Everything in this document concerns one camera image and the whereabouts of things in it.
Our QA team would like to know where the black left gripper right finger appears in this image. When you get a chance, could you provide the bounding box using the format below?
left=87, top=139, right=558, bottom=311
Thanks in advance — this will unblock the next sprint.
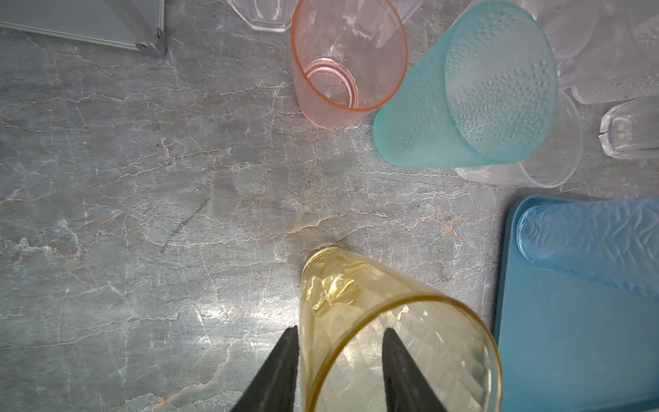
left=382, top=328, right=447, bottom=412

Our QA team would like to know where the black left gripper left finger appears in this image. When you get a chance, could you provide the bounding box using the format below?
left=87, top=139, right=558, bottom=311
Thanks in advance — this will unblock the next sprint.
left=232, top=326, right=300, bottom=412

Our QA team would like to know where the yellow plastic cup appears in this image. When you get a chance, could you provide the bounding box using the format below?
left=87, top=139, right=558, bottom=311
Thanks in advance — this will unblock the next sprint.
left=299, top=247, right=504, bottom=411

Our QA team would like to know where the blue plastic cup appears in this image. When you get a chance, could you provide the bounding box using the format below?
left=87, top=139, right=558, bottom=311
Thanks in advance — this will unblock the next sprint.
left=516, top=197, right=658, bottom=299

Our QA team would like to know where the teal dotted plastic cup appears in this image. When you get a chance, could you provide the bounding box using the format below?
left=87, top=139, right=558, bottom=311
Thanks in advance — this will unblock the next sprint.
left=372, top=1, right=559, bottom=168

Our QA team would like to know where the pink plastic cup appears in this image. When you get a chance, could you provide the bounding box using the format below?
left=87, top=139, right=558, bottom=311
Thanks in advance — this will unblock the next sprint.
left=291, top=0, right=408, bottom=129

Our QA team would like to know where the teal plastic tray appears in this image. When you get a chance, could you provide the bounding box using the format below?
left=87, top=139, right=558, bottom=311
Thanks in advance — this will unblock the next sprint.
left=494, top=196, right=658, bottom=411

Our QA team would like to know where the clear small round cup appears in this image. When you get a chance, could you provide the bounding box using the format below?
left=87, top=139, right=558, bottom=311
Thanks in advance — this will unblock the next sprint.
left=456, top=91, right=583, bottom=188

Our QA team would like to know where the clear faceted cup far right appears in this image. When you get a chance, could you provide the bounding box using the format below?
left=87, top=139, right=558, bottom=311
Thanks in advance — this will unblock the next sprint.
left=599, top=94, right=658, bottom=160

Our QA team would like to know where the clear faceted cup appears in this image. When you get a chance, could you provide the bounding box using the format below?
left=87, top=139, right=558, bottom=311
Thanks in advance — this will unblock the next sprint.
left=599, top=94, right=658, bottom=160
left=227, top=0, right=298, bottom=33
left=520, top=0, right=602, bottom=61

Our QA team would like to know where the clear dotted cup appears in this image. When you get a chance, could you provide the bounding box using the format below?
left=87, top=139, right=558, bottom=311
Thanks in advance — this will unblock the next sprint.
left=560, top=67, right=658, bottom=105

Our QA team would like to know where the clear faceted cup far left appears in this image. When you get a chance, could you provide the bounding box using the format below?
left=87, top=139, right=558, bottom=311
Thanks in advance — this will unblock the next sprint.
left=227, top=0, right=298, bottom=33

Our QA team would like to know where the silver aluminium case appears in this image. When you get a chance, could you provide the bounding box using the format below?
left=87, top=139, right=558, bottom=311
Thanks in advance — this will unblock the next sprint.
left=1, top=0, right=167, bottom=56

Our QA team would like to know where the clear faceted cup centre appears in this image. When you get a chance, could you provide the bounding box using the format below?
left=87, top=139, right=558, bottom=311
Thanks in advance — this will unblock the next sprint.
left=520, top=0, right=602, bottom=61

